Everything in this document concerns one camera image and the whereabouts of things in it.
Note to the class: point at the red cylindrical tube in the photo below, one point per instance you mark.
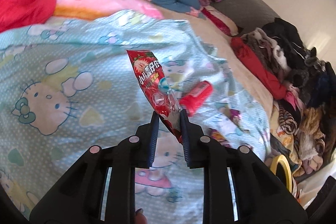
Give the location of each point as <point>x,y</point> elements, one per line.
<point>196,97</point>

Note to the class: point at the pile of mixed clothes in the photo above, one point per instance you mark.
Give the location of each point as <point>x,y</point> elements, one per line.
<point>310,84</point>

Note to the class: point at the yellow rimmed black trash bin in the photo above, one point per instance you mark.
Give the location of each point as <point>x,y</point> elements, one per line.
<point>280,168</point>

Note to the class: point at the white curtain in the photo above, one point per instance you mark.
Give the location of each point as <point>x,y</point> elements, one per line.
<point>309,188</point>

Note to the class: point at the yellow cartoon blanket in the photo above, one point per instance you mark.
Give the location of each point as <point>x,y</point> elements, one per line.
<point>282,136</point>

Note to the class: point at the red folded garment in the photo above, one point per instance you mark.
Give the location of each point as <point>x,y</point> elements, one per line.
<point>249,59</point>

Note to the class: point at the small colourful candy wrapper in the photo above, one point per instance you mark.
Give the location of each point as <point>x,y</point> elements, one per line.
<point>219,138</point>

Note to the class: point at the red strawberry snack wrapper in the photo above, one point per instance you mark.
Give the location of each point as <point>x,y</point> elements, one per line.
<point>153,83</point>

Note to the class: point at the left hand painted nails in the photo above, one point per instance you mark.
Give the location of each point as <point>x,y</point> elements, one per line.
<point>140,217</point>

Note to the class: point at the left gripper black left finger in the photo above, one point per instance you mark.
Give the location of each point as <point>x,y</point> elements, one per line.
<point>100,186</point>

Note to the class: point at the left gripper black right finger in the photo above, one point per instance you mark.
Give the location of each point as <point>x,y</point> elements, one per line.
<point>238,186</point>

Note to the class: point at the light blue Hello Kitty sheet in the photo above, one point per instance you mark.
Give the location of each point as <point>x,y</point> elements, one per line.
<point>68,84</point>

